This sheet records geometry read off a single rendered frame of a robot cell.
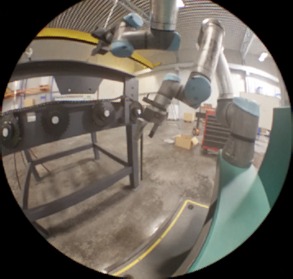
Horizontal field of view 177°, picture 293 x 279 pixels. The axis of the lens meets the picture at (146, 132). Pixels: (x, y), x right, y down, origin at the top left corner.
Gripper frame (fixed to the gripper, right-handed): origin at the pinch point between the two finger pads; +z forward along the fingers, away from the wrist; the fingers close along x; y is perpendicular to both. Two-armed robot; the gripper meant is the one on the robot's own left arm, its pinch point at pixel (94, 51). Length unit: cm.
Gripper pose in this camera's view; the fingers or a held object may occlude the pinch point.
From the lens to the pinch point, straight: 61.7
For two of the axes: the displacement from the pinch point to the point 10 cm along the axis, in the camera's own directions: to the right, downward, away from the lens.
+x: 0.2, -9.7, -2.5
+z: -8.1, -1.6, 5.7
